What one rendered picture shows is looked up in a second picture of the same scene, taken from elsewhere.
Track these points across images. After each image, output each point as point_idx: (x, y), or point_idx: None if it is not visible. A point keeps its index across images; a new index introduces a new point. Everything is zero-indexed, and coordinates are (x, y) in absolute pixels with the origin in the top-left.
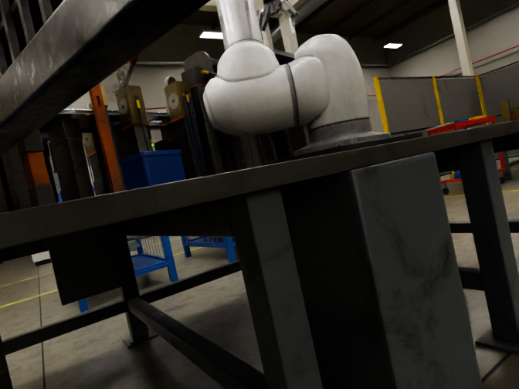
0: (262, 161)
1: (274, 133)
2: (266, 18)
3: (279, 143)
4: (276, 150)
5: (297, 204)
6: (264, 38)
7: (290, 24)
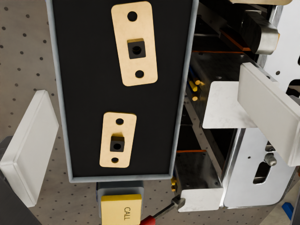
0: None
1: (214, 40)
2: (295, 210)
3: (199, 30)
4: (205, 27)
5: None
6: (264, 90)
7: (23, 126)
